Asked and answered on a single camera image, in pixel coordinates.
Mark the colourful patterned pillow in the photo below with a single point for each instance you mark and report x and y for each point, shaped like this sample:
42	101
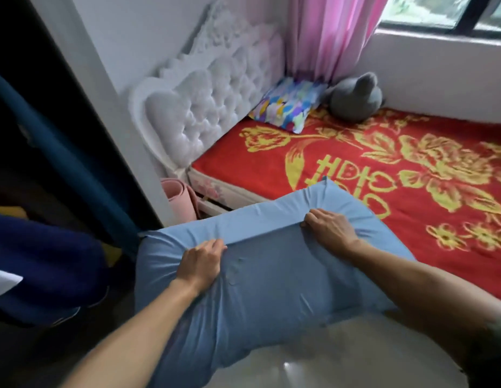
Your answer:
287	105

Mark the black framed window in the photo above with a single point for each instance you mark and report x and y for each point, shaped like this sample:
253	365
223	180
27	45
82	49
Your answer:
420	10

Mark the grey wooden wardrobe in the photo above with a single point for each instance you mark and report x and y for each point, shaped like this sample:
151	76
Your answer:
113	117

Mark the person's left forearm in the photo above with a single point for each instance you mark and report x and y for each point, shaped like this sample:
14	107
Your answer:
133	347

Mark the red floral blanket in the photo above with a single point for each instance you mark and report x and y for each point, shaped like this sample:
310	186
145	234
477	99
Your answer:
250	165

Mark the person's right forearm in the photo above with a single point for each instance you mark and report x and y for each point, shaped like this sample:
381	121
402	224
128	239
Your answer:
420	290

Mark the grey plush toy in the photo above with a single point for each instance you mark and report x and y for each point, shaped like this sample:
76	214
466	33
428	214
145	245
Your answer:
353	100

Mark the pink rolled mat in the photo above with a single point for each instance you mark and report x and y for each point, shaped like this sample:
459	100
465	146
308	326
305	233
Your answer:
181	202

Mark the teal hanging garment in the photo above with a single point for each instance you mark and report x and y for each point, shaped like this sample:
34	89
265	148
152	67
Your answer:
72	165

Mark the navy hanging garment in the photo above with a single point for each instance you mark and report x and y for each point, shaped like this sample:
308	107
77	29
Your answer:
52	262

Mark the person's left hand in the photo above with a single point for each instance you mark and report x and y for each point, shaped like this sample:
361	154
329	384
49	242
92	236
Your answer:
202	266

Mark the light blue pillow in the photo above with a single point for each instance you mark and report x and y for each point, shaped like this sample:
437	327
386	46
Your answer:
274	286

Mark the pink curtain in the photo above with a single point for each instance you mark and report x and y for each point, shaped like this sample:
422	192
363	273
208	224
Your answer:
327	36

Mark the white tufted bed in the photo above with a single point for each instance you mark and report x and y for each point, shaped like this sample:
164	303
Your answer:
210	105

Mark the person's right hand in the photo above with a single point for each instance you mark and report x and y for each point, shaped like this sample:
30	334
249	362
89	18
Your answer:
331	232

